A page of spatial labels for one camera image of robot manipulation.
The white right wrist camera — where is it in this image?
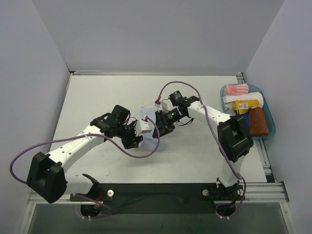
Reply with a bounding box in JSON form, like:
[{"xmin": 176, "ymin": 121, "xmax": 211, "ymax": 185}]
[{"xmin": 155, "ymin": 99, "xmax": 170, "ymax": 112}]

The pink striped rolled towel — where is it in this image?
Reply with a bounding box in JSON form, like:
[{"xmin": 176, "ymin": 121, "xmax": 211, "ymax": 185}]
[{"xmin": 224, "ymin": 84, "xmax": 249, "ymax": 96}]

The aluminium frame rail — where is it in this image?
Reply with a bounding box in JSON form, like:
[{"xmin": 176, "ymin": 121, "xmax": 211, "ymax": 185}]
[{"xmin": 27, "ymin": 179, "xmax": 289, "ymax": 204}]

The light blue towel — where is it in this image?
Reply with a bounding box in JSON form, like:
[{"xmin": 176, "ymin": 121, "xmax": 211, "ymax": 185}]
[{"xmin": 139, "ymin": 107, "xmax": 165, "ymax": 152}]

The white rolled towel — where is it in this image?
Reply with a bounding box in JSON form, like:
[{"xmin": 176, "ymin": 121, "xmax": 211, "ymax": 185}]
[{"xmin": 222, "ymin": 92, "xmax": 264, "ymax": 108}]

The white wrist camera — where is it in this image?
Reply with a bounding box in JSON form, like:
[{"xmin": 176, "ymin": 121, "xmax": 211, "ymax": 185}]
[
  {"xmin": 155, "ymin": 99, "xmax": 170, "ymax": 112},
  {"xmin": 135, "ymin": 119, "xmax": 152, "ymax": 136}
]

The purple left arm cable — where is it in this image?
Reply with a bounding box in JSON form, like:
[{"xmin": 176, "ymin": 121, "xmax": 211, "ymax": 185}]
[{"xmin": 9, "ymin": 116, "xmax": 161, "ymax": 217}]

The blue rolled towel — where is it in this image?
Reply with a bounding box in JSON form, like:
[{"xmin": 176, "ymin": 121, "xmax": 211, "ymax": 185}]
[{"xmin": 242, "ymin": 113, "xmax": 250, "ymax": 129}]

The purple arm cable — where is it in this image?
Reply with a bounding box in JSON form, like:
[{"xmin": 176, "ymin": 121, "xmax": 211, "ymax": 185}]
[
  {"xmin": 9, "ymin": 116, "xmax": 161, "ymax": 217},
  {"xmin": 156, "ymin": 80, "xmax": 246, "ymax": 218}
]

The brown towel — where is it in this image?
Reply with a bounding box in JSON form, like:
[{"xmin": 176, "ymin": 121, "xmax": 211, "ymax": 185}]
[{"xmin": 248, "ymin": 107, "xmax": 269, "ymax": 137}]

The yellow rolled towel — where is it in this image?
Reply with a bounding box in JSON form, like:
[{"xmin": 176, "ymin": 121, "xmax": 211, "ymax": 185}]
[{"xmin": 232, "ymin": 99, "xmax": 261, "ymax": 115}]

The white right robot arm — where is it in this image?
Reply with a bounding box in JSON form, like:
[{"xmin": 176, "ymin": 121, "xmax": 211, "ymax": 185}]
[{"xmin": 153, "ymin": 91, "xmax": 254, "ymax": 200}]

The blue plastic tray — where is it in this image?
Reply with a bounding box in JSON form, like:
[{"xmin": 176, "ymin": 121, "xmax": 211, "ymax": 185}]
[{"xmin": 220, "ymin": 84, "xmax": 276, "ymax": 140}]

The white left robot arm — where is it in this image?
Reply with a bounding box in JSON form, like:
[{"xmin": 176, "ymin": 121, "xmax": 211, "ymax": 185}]
[{"xmin": 26, "ymin": 105, "xmax": 152, "ymax": 203}]

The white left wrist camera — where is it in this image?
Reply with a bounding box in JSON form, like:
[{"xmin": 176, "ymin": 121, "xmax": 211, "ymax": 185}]
[{"xmin": 135, "ymin": 119, "xmax": 152, "ymax": 136}]

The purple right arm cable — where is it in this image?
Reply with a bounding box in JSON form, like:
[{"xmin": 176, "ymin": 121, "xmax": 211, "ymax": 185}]
[{"xmin": 156, "ymin": 80, "xmax": 246, "ymax": 218}]

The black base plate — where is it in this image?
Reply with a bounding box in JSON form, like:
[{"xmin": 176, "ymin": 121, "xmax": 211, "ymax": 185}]
[{"xmin": 79, "ymin": 196, "xmax": 244, "ymax": 217}]

